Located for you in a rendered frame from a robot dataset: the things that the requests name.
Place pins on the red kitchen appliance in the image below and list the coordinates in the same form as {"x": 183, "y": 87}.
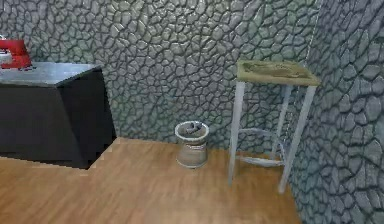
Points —
{"x": 15, "y": 53}

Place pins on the tall stool with tan seat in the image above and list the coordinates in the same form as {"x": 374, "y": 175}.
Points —
{"x": 273, "y": 73}

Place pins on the black counter with grey top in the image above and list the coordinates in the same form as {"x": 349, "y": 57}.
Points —
{"x": 50, "y": 123}

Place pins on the grey round waste bin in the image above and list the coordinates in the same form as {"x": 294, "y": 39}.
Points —
{"x": 192, "y": 146}

